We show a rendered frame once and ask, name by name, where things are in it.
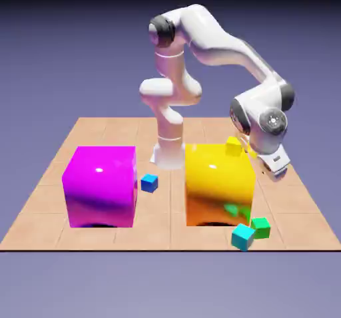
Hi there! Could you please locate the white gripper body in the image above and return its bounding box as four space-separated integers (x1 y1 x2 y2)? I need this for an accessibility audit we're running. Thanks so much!
257 146 292 182

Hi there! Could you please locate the small yellow cube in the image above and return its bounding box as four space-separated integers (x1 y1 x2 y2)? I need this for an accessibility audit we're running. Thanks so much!
225 136 242 157

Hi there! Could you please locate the small green cube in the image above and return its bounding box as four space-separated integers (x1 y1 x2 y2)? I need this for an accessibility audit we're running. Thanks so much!
250 217 272 239

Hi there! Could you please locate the small cyan cube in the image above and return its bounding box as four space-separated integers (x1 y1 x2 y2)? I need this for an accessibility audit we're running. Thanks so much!
230 223 256 252

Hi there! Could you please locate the small blue cube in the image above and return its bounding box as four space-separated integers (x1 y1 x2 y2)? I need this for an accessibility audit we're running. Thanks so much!
140 174 159 194

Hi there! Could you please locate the large yellow box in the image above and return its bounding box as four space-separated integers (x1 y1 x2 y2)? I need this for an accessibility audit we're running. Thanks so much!
184 143 256 228

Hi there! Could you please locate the large magenta box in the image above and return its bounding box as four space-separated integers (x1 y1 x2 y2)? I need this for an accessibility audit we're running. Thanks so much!
61 146 139 229

